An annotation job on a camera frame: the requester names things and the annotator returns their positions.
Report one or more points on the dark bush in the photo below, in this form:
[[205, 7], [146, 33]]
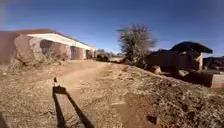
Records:
[[102, 57]]

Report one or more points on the bare leafy tree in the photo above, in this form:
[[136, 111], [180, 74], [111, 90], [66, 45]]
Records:
[[135, 41]]

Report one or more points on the reddish dirt track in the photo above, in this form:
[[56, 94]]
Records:
[[87, 96]]

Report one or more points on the red brick building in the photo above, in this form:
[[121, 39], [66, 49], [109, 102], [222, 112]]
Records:
[[50, 46]]

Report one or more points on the dark hut with round roof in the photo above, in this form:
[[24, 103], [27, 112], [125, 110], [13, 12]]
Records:
[[181, 56]]

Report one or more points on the stony earth bank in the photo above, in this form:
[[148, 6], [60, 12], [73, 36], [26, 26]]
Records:
[[180, 100]]

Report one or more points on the dry grass verge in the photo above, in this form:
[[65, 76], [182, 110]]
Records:
[[23, 68]]

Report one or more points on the low dark wall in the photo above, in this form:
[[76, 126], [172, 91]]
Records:
[[200, 78]]

